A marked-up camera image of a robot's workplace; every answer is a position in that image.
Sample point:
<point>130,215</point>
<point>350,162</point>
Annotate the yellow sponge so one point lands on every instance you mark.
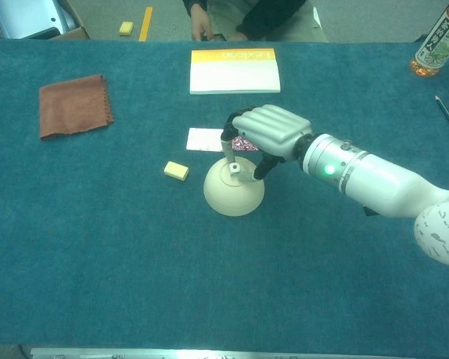
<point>126,28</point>

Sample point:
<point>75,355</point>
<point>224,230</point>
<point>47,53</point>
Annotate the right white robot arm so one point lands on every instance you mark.
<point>381,183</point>

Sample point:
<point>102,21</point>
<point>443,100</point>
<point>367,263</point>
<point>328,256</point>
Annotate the black smartphone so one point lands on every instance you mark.
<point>215,37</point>

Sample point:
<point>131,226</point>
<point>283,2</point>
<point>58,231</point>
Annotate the teal table cloth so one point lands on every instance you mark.
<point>134,243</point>

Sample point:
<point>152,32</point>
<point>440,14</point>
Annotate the grey device in box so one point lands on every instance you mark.
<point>26,16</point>

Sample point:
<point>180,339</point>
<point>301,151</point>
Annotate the yellow mahjong tile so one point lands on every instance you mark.
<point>176,170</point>

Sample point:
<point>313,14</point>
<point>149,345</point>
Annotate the cardboard box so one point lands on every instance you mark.
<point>73,33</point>

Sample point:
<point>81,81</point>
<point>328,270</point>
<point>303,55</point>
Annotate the brown folded cloth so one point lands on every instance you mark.
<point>74,106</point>

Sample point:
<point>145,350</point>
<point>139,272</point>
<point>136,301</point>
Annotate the cream upturned bowl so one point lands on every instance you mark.
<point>230,198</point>

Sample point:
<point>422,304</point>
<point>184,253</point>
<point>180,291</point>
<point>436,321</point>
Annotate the white playing card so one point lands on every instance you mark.
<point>204,140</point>

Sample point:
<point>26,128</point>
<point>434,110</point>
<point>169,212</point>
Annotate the seated person in black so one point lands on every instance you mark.
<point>258,18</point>

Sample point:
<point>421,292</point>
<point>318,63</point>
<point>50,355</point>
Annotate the white die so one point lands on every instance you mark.
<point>234,168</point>

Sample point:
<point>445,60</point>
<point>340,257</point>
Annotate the yellow and white book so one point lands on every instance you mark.
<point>234,75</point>

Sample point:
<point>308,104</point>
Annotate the green tea bottle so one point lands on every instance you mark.
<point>436,45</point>

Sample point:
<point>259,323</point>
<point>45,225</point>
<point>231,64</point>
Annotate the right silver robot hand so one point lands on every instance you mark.
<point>273,127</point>

